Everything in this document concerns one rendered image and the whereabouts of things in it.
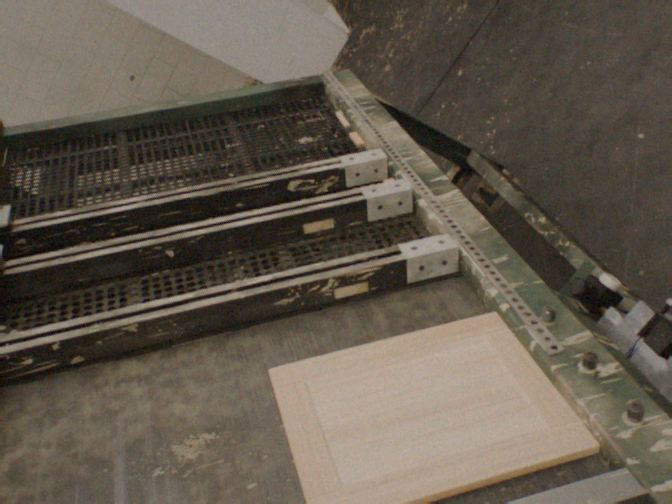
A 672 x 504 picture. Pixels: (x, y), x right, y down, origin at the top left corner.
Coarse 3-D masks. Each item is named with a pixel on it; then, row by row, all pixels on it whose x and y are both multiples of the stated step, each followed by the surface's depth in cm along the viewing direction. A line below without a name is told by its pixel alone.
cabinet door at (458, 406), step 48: (432, 336) 144; (480, 336) 143; (288, 384) 136; (336, 384) 135; (384, 384) 134; (432, 384) 133; (480, 384) 132; (528, 384) 131; (288, 432) 126; (336, 432) 125; (384, 432) 124; (432, 432) 124; (480, 432) 123; (528, 432) 122; (576, 432) 121; (336, 480) 117; (384, 480) 116; (432, 480) 115; (480, 480) 115
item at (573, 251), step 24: (408, 120) 285; (432, 144) 294; (456, 144) 297; (456, 168) 300; (480, 168) 286; (504, 168) 301; (504, 192) 269; (528, 216) 255; (552, 240) 241; (576, 240) 241; (264, 264) 292; (576, 264) 229; (600, 264) 226; (624, 288) 214
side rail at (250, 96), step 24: (192, 96) 256; (216, 96) 254; (240, 96) 253; (264, 96) 256; (288, 96) 258; (48, 120) 246; (72, 120) 245; (96, 120) 244; (120, 120) 246; (144, 120) 248; (168, 120) 251; (192, 120) 253; (24, 144) 242; (72, 144) 246
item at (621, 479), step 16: (592, 480) 111; (608, 480) 110; (624, 480) 110; (544, 496) 109; (560, 496) 109; (576, 496) 109; (592, 496) 108; (608, 496) 108; (624, 496) 108; (640, 496) 108
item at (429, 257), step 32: (352, 256) 160; (384, 256) 161; (416, 256) 158; (448, 256) 161; (224, 288) 154; (256, 288) 153; (288, 288) 153; (320, 288) 156; (384, 288) 161; (96, 320) 148; (128, 320) 147; (160, 320) 148; (192, 320) 150; (224, 320) 153; (0, 352) 142; (32, 352) 144; (64, 352) 146; (96, 352) 148
